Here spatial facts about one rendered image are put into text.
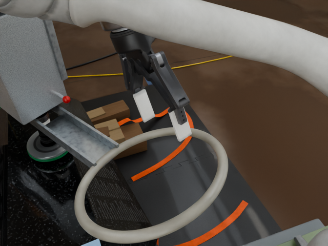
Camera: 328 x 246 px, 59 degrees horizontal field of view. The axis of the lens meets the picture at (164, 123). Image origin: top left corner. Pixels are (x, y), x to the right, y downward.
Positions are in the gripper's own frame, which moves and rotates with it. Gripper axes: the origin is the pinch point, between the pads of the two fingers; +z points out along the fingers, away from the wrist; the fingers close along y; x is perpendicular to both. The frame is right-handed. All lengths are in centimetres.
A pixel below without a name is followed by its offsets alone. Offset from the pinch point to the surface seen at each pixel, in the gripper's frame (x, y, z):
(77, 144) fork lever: 11, 58, 22
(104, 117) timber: -35, 197, 77
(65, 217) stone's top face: 29, 59, 48
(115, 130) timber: -31, 163, 77
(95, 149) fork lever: 7, 53, 25
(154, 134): -12.9, 40.2, 25.8
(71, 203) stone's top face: 25, 63, 47
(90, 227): 22.6, 16.4, 24.8
